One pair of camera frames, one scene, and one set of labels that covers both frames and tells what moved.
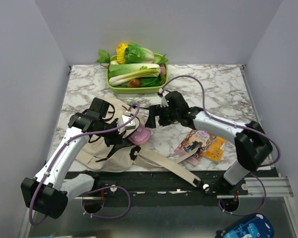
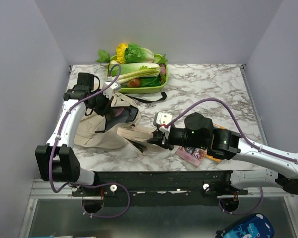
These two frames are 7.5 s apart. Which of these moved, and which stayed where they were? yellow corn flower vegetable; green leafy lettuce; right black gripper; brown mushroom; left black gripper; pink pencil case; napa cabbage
Moved: pink pencil case; right black gripper; left black gripper
Stayed: napa cabbage; yellow corn flower vegetable; green leafy lettuce; brown mushroom
